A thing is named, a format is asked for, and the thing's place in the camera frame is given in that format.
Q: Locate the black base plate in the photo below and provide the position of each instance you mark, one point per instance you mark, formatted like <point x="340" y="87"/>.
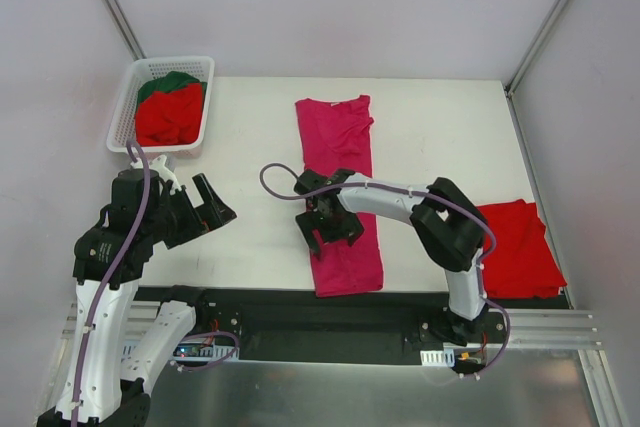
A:
<point x="296" y="326"/>

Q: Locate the folded red t shirt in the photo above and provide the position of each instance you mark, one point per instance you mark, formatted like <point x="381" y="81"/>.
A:
<point x="522" y="266"/>

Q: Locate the white perforated plastic basket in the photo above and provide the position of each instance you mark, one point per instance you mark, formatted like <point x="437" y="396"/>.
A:
<point x="122" y="127"/>

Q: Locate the pink t shirt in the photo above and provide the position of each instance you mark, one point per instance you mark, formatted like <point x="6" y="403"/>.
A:
<point x="336" y="135"/>

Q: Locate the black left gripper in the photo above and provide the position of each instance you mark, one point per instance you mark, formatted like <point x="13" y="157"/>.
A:
<point x="189" y="217"/>

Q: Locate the aluminium frame post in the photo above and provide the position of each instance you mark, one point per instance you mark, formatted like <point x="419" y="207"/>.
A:
<point x="542" y="36"/>
<point x="125" y="29"/>

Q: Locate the right aluminium frame post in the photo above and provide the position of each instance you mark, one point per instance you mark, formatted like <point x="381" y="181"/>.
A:
<point x="542" y="36"/>

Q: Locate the red t shirt in basket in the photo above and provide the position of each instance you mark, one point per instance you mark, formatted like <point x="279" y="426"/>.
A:
<point x="169" y="118"/>

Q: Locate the green t shirt in basket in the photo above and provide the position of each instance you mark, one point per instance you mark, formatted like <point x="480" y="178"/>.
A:
<point x="168" y="83"/>

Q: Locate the left aluminium frame post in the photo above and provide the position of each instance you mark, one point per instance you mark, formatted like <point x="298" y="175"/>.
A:
<point x="125" y="29"/>

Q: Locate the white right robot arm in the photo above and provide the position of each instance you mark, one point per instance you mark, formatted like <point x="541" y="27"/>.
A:
<point x="450" y="228"/>

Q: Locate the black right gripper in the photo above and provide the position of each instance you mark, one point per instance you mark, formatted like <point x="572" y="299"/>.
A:
<point x="326" y="208"/>

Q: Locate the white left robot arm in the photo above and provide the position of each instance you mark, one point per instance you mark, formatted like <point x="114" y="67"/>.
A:
<point x="104" y="386"/>

